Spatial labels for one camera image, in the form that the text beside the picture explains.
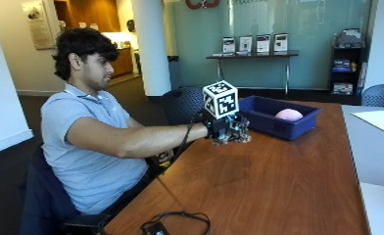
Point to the pink ball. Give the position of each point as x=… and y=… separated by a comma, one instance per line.
x=290, y=115

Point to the white paper sheet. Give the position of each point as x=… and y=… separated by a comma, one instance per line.
x=382, y=121

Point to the framed display card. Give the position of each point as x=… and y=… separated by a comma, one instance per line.
x=282, y=42
x=245, y=43
x=263, y=43
x=229, y=45

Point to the the person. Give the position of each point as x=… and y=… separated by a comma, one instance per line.
x=88, y=156

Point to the black magazine rack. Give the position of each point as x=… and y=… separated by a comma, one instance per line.
x=347, y=68

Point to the white round column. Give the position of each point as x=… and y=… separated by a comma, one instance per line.
x=151, y=45

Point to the white marker cube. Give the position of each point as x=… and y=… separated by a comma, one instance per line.
x=221, y=99

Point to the small black device box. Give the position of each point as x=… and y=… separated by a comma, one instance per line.
x=157, y=229

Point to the black mesh chair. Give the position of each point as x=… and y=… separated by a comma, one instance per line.
x=183, y=104

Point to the dark perforated chair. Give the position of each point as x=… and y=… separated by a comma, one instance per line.
x=383, y=95

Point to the wooden cabinet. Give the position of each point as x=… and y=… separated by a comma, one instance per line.
x=122, y=62

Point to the narrow console table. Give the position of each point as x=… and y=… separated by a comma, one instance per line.
x=253, y=65

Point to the dark office chair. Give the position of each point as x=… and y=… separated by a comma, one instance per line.
x=45, y=202

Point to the wall poster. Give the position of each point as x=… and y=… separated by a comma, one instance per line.
x=38, y=24

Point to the blue plastic bin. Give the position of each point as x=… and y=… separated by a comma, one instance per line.
x=283, y=125

